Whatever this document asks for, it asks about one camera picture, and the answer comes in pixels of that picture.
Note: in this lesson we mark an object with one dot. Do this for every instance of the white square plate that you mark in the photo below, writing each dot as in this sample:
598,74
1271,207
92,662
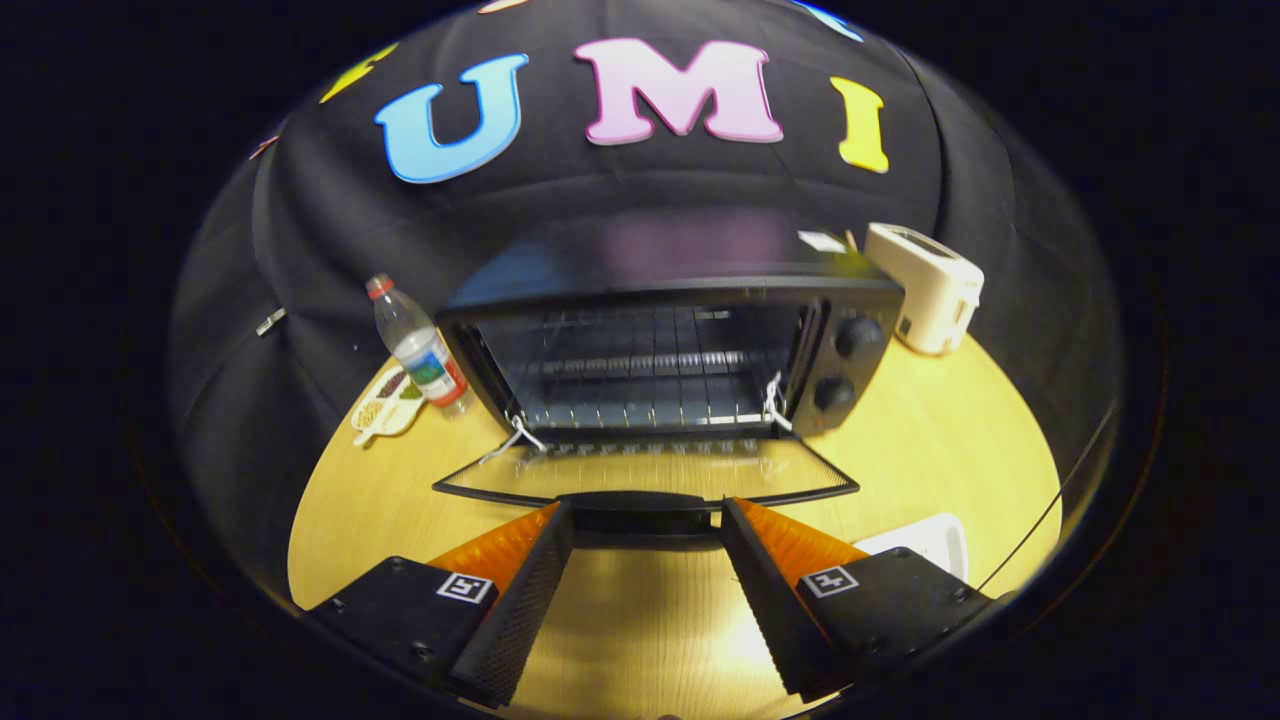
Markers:
935,545

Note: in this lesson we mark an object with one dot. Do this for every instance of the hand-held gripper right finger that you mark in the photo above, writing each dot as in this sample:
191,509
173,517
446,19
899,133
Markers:
770,600

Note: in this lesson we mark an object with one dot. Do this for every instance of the clear plastic water bottle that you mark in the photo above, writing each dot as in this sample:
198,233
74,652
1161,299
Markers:
420,345

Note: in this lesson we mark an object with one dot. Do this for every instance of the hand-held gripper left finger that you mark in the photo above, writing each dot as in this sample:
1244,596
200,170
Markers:
520,600

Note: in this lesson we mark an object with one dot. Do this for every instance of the white bread toaster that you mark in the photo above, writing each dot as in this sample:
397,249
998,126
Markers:
930,280

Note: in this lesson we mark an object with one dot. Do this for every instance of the black toaster oven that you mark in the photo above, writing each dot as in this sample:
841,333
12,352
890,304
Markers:
650,250

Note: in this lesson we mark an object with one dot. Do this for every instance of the leaf-shaped snack dish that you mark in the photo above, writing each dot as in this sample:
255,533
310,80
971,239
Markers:
385,412

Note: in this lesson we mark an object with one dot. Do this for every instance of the red and white clip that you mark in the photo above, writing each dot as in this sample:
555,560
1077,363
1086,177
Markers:
263,148

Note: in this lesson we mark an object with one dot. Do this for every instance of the silver clip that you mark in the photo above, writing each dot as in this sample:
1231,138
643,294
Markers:
270,321

